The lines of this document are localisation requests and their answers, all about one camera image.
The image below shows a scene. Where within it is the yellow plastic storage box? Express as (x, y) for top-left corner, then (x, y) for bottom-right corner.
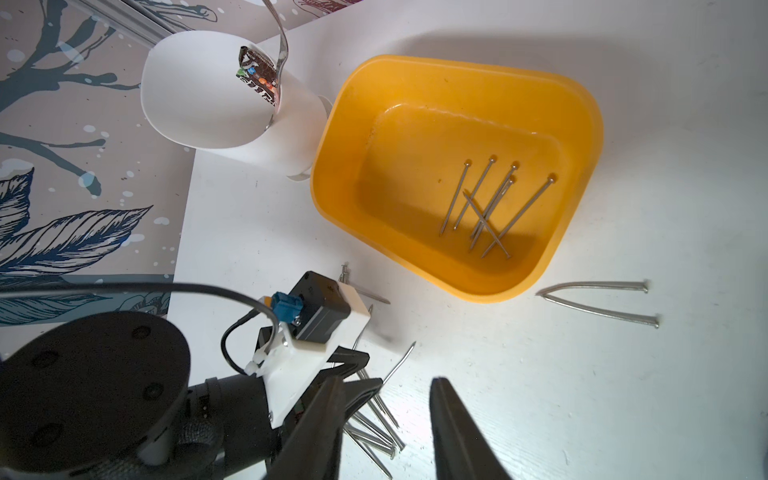
(310, 55), (603, 304)

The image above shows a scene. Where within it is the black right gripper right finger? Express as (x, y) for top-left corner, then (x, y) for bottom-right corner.
(429, 377), (512, 480)

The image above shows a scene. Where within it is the steel nail curved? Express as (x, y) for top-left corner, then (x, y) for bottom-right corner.
(536, 281), (649, 296)

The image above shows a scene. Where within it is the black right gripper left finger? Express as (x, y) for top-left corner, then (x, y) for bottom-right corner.
(265, 377), (346, 479)

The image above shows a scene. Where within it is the white utensil holder cup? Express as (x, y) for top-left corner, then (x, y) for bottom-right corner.
(140, 31), (330, 181)

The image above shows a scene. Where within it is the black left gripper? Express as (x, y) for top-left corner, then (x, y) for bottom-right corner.
(257, 293), (383, 429)

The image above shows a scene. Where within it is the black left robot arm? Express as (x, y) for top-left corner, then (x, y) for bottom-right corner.
(1, 284), (382, 479)

